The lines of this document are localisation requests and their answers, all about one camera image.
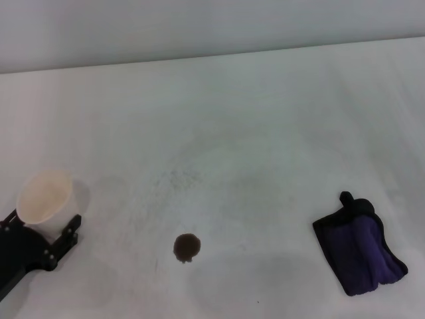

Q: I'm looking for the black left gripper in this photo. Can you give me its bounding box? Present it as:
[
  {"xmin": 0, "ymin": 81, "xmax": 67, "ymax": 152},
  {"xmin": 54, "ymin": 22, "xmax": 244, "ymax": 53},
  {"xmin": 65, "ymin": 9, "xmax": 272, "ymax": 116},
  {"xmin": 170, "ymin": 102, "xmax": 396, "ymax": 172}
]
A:
[{"xmin": 0, "ymin": 207, "xmax": 82, "ymax": 299}]

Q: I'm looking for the white paper cup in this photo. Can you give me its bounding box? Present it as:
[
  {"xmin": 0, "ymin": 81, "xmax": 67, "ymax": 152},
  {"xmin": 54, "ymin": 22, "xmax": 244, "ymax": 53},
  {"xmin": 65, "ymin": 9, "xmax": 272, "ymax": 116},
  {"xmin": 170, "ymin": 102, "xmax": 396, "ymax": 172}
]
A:
[{"xmin": 16, "ymin": 169, "xmax": 79, "ymax": 239}]

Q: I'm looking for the purple rag with black trim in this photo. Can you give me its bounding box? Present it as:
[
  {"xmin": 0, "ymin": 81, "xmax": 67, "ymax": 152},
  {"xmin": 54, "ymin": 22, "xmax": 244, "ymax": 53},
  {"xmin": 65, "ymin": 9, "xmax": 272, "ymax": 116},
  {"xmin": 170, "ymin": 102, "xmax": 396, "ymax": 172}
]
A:
[{"xmin": 311, "ymin": 191, "xmax": 409, "ymax": 297}]

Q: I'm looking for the dark brown liquid stain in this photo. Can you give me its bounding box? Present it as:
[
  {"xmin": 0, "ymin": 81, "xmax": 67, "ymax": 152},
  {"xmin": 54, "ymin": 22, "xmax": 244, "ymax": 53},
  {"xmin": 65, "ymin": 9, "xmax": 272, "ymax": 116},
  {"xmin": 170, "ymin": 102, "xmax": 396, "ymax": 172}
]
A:
[{"xmin": 173, "ymin": 233, "xmax": 202, "ymax": 265}]

